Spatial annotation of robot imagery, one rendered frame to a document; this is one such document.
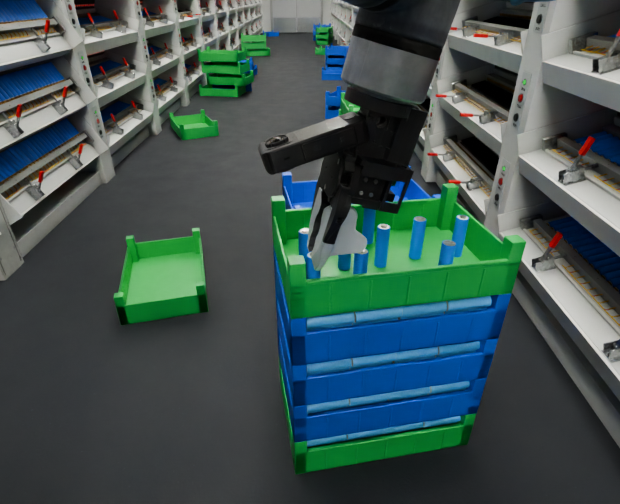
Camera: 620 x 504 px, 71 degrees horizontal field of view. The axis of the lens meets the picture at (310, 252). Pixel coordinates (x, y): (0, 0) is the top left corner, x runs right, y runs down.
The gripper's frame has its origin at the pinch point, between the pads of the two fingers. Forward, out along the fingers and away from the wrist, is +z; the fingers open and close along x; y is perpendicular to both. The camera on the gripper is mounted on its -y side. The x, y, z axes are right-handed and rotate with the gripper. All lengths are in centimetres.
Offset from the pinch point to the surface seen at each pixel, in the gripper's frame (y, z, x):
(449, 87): 70, -17, 110
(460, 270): 18.2, -2.8, -3.8
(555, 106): 58, -23, 41
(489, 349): 29.0, 9.4, -3.8
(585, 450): 54, 26, -8
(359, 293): 6.1, 2.4, -3.8
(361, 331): 8.3, 8.2, -3.8
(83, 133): -56, 33, 131
